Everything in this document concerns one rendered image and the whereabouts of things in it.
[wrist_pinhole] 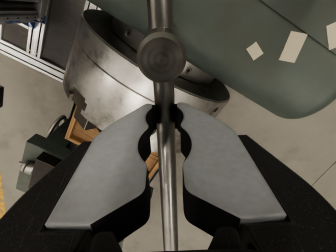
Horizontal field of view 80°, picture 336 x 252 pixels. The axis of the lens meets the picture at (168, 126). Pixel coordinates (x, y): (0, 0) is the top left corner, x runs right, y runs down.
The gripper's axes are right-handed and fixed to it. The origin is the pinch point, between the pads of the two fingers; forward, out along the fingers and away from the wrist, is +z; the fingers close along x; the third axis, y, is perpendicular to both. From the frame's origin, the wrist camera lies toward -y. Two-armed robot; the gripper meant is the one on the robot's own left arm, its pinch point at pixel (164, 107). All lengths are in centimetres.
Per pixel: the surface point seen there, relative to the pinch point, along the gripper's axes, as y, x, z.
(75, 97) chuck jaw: 7.8, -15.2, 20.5
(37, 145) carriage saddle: 39, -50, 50
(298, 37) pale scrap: -1.5, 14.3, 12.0
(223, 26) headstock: -2.8, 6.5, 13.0
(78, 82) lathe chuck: 5.0, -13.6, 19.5
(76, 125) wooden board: 33, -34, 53
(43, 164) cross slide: 44, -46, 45
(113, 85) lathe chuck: 4.5, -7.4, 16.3
